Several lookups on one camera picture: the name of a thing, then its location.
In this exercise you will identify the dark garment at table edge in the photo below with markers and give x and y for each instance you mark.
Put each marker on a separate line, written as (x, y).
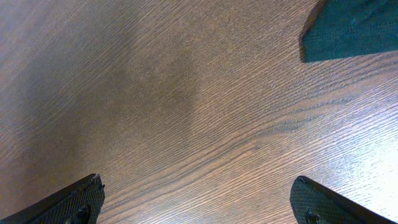
(347, 28)

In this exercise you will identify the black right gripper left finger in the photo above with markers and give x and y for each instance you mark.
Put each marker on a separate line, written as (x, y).
(79, 202)

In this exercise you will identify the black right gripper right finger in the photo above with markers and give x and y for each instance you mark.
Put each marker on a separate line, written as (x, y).
(313, 203)

